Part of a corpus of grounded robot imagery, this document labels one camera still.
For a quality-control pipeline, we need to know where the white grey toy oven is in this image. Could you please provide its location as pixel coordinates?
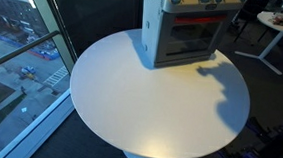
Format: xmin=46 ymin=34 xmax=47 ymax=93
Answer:
xmin=137 ymin=0 xmax=248 ymax=76

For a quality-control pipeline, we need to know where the grey window mullion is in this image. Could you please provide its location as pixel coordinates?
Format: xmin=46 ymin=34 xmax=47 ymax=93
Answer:
xmin=16 ymin=0 xmax=81 ymax=74

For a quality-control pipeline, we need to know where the white window sill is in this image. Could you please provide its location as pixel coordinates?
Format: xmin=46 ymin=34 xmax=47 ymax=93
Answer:
xmin=0 ymin=83 xmax=77 ymax=158

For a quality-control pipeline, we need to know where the metal window railing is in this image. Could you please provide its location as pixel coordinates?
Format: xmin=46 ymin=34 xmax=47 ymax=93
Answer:
xmin=0 ymin=26 xmax=61 ymax=79

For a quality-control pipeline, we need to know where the black chair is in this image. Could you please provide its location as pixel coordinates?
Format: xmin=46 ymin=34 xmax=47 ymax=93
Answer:
xmin=230 ymin=0 xmax=271 ymax=46

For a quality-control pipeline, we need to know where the red oven door handle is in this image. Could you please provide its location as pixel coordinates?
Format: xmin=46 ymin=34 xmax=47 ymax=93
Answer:
xmin=173 ymin=11 xmax=228 ymax=28

